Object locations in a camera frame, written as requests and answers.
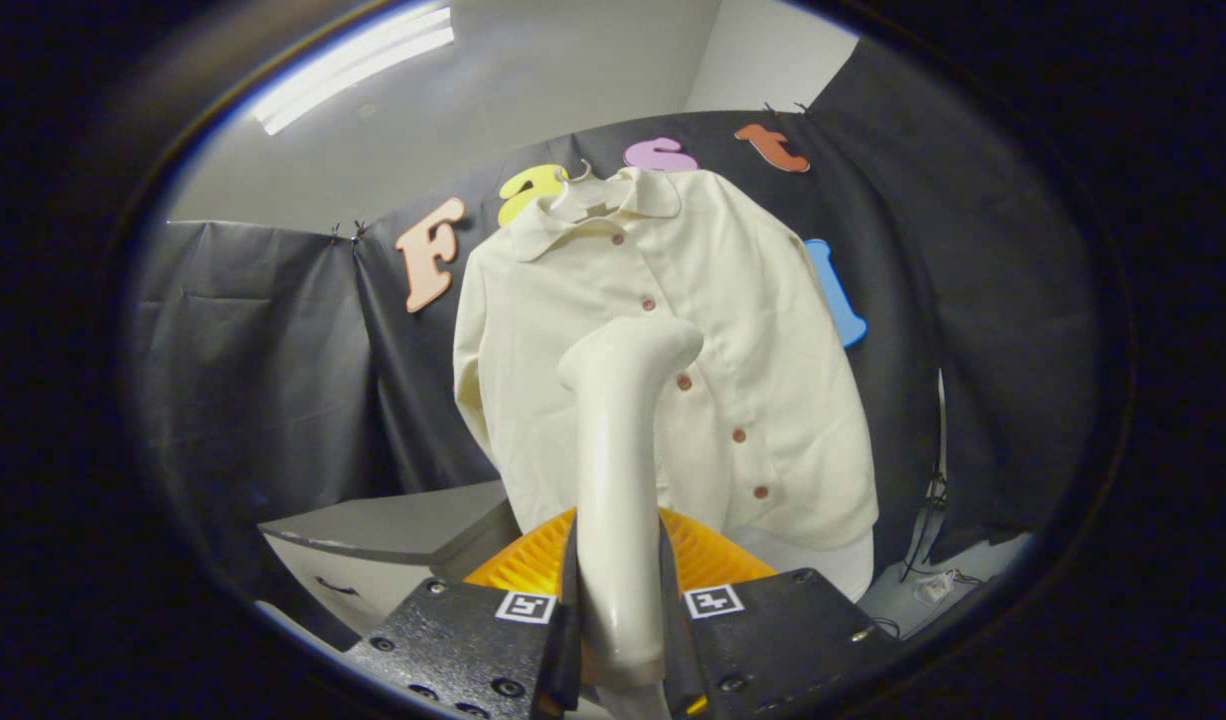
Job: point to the black backdrop cloth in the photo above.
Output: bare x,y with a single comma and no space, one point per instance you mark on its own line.
973,300

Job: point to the white clothes hanger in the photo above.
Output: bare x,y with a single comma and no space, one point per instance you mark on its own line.
576,197

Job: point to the ceiling light panel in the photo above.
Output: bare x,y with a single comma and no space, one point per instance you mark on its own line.
353,65

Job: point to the grey cabinet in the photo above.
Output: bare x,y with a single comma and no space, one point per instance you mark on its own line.
393,525

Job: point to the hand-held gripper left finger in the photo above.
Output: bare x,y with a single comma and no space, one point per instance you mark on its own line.
463,645

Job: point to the white garment steamer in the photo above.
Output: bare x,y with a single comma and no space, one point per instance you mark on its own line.
618,500

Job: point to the cream button shirt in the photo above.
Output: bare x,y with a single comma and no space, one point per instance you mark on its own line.
753,350

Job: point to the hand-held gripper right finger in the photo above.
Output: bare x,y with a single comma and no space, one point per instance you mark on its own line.
773,640

